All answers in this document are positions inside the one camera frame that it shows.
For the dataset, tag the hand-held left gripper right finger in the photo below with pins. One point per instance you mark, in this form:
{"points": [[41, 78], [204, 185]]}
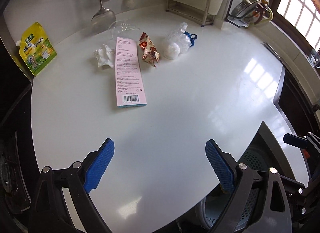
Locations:
{"points": [[220, 165]]}

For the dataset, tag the clear plastic bag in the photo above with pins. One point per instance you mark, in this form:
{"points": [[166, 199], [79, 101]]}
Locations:
{"points": [[175, 45]]}

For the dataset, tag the blue plastic clip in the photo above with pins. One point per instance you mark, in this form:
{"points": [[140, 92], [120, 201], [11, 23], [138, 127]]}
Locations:
{"points": [[193, 38]]}

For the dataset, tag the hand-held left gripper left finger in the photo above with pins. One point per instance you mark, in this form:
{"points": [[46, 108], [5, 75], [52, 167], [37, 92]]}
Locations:
{"points": [[98, 165]]}

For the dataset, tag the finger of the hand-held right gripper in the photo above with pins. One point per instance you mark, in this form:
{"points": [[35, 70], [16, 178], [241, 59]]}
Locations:
{"points": [[292, 183], [295, 140]]}

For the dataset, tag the white tissue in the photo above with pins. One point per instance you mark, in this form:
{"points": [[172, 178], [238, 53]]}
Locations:
{"points": [[105, 55]]}

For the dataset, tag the yellow seasoning pouch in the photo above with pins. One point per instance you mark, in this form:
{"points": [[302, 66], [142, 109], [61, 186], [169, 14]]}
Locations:
{"points": [[37, 52]]}

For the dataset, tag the clear plastic cup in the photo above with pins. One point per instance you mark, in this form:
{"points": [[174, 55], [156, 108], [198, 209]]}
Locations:
{"points": [[120, 30]]}

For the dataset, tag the steel spatula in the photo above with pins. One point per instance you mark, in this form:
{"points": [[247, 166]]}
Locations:
{"points": [[102, 20]]}

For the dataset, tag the steel board stand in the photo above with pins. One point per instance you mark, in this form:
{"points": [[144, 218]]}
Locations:
{"points": [[207, 10]]}

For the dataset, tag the window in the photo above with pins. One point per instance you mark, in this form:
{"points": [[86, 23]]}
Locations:
{"points": [[297, 10]]}

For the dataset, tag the pink paper box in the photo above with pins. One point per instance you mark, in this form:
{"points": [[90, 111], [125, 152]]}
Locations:
{"points": [[127, 77]]}

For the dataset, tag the steel sink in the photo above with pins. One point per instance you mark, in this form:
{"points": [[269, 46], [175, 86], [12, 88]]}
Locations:
{"points": [[295, 92]]}

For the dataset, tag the grey perforated bin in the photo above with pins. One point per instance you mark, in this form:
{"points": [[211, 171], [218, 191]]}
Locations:
{"points": [[252, 157]]}

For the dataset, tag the small steel pot lid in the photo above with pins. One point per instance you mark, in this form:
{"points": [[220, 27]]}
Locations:
{"points": [[246, 6]]}

